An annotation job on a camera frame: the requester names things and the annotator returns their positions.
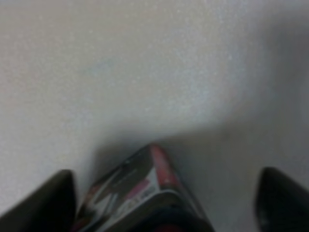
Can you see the small black printed box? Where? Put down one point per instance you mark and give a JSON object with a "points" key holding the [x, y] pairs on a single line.
{"points": [[142, 194]]}

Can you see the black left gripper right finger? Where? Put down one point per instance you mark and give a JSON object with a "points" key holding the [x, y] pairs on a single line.
{"points": [[281, 204]]}

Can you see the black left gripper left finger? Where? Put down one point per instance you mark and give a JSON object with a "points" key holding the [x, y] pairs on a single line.
{"points": [[51, 208]]}

